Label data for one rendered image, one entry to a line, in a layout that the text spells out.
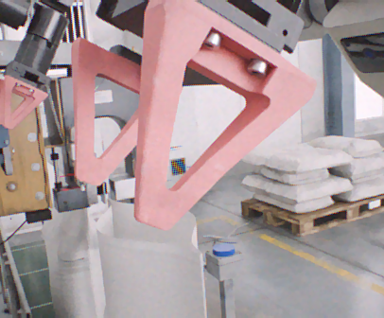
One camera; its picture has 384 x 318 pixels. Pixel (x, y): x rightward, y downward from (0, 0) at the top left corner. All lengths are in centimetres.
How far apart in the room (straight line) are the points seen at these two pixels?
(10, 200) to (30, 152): 12
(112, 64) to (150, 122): 11
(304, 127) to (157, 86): 664
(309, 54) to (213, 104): 170
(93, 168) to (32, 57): 54
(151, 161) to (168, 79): 3
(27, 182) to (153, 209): 100
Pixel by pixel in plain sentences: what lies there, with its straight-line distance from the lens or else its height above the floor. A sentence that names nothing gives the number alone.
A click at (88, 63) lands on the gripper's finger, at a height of 132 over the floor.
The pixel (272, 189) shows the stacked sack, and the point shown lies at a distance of 394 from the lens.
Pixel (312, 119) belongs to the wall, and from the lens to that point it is 688.
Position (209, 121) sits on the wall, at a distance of 589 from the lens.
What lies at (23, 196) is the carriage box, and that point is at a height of 107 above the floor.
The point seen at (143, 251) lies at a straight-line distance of 83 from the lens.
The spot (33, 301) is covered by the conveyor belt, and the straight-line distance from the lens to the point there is 226.
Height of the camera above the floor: 131
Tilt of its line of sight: 10 degrees down
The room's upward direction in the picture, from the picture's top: 5 degrees counter-clockwise
